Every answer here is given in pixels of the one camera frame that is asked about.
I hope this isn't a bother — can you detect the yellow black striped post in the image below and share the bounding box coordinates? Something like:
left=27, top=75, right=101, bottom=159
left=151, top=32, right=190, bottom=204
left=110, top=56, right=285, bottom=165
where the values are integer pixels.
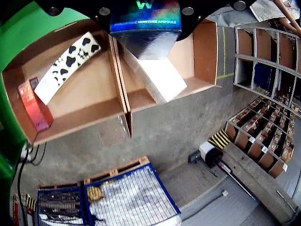
left=208, top=129, right=231, bottom=151

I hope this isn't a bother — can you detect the white black machine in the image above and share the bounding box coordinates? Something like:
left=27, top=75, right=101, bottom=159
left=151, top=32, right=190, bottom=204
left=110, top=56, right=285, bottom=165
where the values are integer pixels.
left=198, top=140, right=224, bottom=168

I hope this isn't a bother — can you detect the tall plain white box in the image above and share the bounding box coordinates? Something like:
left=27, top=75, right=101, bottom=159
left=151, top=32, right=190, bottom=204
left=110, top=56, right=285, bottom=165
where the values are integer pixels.
left=116, top=41, right=188, bottom=104

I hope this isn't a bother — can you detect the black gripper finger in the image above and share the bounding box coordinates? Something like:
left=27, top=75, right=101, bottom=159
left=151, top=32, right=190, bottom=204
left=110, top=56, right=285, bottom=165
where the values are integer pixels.
left=34, top=0, right=111, bottom=34
left=175, top=0, right=254, bottom=42

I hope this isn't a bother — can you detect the pink product box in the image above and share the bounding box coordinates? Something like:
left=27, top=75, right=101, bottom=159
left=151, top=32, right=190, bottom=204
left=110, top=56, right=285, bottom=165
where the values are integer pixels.
left=17, top=77, right=54, bottom=132

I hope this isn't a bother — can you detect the yellow black striped barrier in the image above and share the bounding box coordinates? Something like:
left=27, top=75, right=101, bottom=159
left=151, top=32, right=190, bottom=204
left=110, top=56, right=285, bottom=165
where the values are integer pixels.
left=14, top=193, right=38, bottom=212

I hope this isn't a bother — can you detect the grey crumpled sheet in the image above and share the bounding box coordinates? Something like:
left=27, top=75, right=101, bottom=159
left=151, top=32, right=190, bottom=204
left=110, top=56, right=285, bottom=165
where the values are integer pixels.
left=249, top=0, right=286, bottom=23

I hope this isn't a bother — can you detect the wooden stick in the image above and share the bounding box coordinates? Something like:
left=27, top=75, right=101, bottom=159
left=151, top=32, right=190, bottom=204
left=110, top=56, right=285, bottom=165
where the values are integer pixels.
left=274, top=0, right=301, bottom=36

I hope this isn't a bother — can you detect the cow pattern white box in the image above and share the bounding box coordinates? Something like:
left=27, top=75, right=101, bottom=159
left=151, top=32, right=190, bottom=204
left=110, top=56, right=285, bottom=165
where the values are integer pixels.
left=34, top=32, right=102, bottom=106

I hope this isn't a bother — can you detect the long grey beam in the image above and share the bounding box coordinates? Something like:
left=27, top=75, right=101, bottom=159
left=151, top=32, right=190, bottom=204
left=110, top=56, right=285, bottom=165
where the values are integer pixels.
left=221, top=141, right=299, bottom=224

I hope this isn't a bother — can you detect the wooden pallet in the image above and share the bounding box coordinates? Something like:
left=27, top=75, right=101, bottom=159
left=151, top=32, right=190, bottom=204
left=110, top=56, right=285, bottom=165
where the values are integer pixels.
left=38, top=180, right=82, bottom=190
left=83, top=155, right=151, bottom=186

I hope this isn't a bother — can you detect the white power plug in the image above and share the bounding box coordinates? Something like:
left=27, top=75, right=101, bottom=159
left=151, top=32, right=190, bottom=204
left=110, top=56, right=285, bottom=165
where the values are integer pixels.
left=20, top=145, right=33, bottom=163

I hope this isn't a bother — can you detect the open cardboard box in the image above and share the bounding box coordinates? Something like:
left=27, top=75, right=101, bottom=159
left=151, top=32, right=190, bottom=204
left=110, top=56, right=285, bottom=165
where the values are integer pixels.
left=110, top=17, right=222, bottom=139
left=1, top=18, right=134, bottom=145

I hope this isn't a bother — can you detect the grey shelving rack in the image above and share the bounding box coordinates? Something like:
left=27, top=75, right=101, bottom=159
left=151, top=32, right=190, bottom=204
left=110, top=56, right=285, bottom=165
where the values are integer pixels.
left=224, top=24, right=301, bottom=179

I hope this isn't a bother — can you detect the small black box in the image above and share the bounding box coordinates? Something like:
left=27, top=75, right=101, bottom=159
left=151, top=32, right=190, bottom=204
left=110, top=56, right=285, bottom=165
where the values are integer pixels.
left=187, top=150, right=201, bottom=163

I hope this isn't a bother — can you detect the blue bin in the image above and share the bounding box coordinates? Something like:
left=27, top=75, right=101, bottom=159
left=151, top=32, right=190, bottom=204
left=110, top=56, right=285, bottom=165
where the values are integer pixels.
left=253, top=63, right=276, bottom=91

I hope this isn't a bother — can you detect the blue wire mesh cage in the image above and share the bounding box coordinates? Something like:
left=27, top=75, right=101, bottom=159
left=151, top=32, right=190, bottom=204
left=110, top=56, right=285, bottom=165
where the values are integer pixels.
left=84, top=162, right=182, bottom=226
left=37, top=186, right=86, bottom=226

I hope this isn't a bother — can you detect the blue Secret W box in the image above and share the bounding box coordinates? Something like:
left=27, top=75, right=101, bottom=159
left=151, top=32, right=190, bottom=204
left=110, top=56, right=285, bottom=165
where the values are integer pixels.
left=110, top=0, right=183, bottom=61

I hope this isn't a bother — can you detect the black floor cable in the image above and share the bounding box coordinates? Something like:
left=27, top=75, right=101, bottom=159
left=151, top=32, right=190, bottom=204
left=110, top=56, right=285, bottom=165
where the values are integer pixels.
left=16, top=141, right=48, bottom=226

